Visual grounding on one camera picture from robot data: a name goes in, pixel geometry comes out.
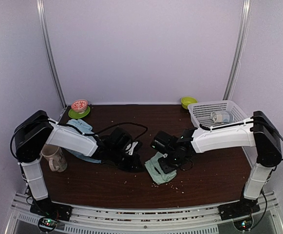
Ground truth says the green saucer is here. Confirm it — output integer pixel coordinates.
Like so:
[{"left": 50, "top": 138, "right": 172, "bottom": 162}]
[{"left": 68, "top": 106, "right": 91, "bottom": 119}]

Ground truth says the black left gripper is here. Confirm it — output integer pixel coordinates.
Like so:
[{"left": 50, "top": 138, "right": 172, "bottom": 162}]
[{"left": 109, "top": 147, "right": 145, "bottom": 172}]

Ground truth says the right aluminium corner post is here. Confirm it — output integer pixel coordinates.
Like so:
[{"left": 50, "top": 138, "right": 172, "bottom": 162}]
[{"left": 223, "top": 0, "right": 252, "bottom": 100}]

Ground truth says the aluminium corner post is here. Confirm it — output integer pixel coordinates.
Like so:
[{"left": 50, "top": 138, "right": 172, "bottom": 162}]
[
  {"left": 223, "top": 0, "right": 252, "bottom": 100},
  {"left": 36, "top": 0, "right": 67, "bottom": 109}
]

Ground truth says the white perforated plastic basket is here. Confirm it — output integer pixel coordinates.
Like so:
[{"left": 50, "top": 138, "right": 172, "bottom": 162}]
[{"left": 188, "top": 100, "right": 248, "bottom": 128}]

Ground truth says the beige printed mug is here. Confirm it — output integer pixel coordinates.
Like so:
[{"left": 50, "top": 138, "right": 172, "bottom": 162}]
[{"left": 40, "top": 144, "right": 68, "bottom": 173}]

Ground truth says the lime green bowl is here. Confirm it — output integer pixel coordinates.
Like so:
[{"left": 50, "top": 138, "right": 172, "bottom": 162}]
[{"left": 181, "top": 96, "right": 198, "bottom": 110}]

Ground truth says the rolled towel in basket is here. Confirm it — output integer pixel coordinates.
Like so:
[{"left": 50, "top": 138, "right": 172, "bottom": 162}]
[{"left": 210, "top": 111, "right": 234, "bottom": 123}]

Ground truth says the mint green panda towel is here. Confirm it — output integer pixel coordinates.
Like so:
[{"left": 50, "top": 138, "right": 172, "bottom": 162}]
[{"left": 145, "top": 152, "right": 177, "bottom": 185}]

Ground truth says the light blue towel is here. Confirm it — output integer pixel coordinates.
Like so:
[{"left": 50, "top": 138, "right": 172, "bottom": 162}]
[{"left": 67, "top": 119, "right": 102, "bottom": 164}]

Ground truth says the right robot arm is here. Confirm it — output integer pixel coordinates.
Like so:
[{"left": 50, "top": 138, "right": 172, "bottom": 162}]
[{"left": 151, "top": 111, "right": 282, "bottom": 215}]

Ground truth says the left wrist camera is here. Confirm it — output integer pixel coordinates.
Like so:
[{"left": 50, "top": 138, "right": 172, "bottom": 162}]
[{"left": 125, "top": 141, "right": 143, "bottom": 156}]

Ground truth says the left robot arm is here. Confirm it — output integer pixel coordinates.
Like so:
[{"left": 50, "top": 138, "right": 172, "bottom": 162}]
[{"left": 9, "top": 110, "right": 144, "bottom": 216}]

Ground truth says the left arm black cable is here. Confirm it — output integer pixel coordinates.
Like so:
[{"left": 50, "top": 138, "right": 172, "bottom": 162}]
[{"left": 11, "top": 118, "right": 149, "bottom": 161}]

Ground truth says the red patterned small bowl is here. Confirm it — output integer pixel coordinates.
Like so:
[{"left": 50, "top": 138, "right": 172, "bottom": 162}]
[{"left": 71, "top": 99, "right": 88, "bottom": 113}]

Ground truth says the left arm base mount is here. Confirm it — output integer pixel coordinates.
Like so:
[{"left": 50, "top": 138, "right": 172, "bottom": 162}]
[{"left": 26, "top": 188, "right": 73, "bottom": 234}]

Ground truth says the front aluminium rail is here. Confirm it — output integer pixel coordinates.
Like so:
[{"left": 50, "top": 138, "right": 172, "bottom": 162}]
[{"left": 2, "top": 192, "right": 283, "bottom": 234}]

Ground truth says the left aluminium corner post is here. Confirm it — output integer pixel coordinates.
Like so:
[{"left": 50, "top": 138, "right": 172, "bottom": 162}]
[{"left": 36, "top": 0, "right": 67, "bottom": 109}]

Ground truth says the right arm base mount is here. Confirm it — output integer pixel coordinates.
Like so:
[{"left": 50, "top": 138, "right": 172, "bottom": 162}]
[{"left": 218, "top": 196, "right": 260, "bottom": 232}]

